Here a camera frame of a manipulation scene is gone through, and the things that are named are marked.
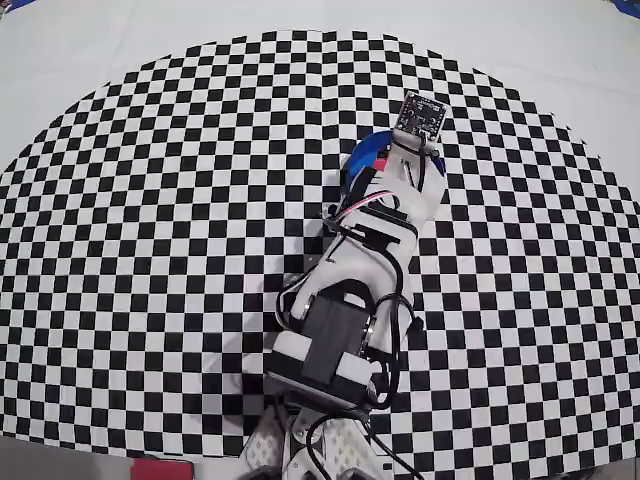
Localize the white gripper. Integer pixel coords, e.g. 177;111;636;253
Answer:
372;132;445;226

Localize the blue round box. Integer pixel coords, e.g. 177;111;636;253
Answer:
341;128;446;201

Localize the black white checkered cloth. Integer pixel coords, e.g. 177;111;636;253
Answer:
0;0;640;464

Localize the red flat object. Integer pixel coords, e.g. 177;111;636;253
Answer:
132;460;195;480

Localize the red white servo cable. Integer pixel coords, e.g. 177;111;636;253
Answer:
327;189;396;226

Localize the black camera circuit board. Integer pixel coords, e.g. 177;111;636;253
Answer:
394;91;448;140

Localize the black cable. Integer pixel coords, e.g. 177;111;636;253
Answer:
277;219;426;480

